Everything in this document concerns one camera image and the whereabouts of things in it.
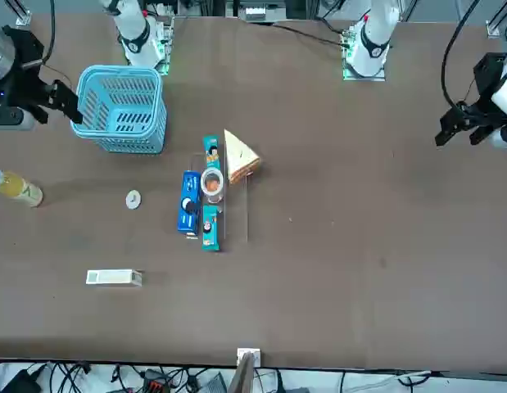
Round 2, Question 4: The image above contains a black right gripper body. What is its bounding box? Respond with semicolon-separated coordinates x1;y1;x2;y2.
1;25;53;106

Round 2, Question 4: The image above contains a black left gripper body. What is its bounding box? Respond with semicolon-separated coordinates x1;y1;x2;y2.
457;52;507;120

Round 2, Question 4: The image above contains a blue Oreo cookie box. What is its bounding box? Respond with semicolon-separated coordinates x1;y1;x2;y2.
176;169;202;236

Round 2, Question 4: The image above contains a light blue plastic basket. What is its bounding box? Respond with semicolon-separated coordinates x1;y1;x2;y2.
70;64;169;155

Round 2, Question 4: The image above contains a yellow drink bottle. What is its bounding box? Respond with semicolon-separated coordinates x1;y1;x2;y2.
0;168;44;208

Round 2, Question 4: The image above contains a teal cartoon snack packet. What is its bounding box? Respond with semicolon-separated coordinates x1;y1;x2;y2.
201;204;222;252
201;135;222;169

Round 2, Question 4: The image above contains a white rectangular carton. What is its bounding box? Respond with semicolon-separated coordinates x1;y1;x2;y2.
85;269;144;288

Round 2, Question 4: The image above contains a wrapped triangle sandwich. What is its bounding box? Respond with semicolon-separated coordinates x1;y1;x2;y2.
224;129;263;186

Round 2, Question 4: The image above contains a black power adapter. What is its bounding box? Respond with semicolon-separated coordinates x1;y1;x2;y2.
2;367;43;393

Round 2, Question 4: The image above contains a black orange floor device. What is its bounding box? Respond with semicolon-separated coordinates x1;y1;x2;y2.
143;377;169;393

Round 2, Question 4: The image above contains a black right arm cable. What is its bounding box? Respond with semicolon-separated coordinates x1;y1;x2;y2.
39;0;80;89

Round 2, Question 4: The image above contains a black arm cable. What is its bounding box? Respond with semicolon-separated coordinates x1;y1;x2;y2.
39;0;80;89
440;0;482;108

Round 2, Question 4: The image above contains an aluminium frame bracket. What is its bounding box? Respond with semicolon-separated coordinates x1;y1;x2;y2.
14;0;34;26
485;0;507;38

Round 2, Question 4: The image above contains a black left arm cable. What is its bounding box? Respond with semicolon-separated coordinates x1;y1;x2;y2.
440;0;482;108

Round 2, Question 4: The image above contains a black table cable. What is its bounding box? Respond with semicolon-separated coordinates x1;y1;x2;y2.
271;23;346;46

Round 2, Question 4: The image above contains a white floor cable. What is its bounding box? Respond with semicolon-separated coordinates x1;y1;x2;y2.
394;369;445;386

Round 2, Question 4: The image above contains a white edge bracket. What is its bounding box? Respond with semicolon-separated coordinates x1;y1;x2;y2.
236;347;263;368

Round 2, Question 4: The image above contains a grey camera post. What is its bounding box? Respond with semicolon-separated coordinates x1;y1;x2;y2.
228;351;256;393

